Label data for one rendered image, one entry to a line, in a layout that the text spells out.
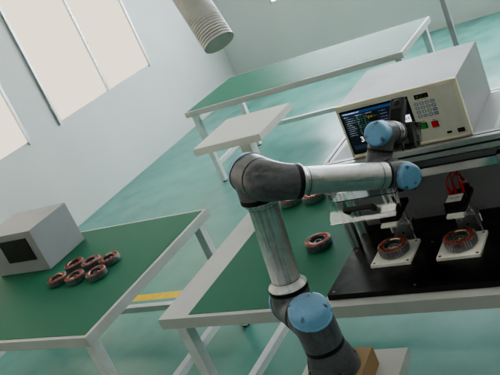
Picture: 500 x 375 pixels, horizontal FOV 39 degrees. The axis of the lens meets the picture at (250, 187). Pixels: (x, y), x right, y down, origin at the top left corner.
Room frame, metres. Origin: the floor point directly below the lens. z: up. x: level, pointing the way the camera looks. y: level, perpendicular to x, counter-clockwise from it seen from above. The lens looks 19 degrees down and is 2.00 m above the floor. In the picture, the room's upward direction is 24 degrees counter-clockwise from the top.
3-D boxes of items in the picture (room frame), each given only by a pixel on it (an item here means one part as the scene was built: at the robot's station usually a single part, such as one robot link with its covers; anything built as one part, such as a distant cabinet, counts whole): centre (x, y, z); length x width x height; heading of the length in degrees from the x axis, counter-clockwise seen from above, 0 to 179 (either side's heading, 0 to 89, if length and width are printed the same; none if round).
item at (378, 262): (2.24, -0.38, 0.78); 0.15 x 0.15 x 0.01; 54
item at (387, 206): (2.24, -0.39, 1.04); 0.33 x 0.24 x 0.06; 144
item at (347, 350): (1.70, -0.01, 0.86); 0.15 x 0.15 x 0.10
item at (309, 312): (1.70, -0.01, 0.98); 0.13 x 0.12 x 0.14; 14
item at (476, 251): (2.10, -0.58, 0.78); 0.15 x 0.15 x 0.01; 54
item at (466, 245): (2.10, -0.58, 0.80); 0.11 x 0.11 x 0.04
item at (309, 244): (2.60, -0.16, 0.77); 0.11 x 0.11 x 0.04
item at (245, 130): (3.17, -0.08, 0.98); 0.37 x 0.35 x 0.46; 54
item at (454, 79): (2.42, -0.68, 1.22); 0.44 x 0.39 x 0.20; 54
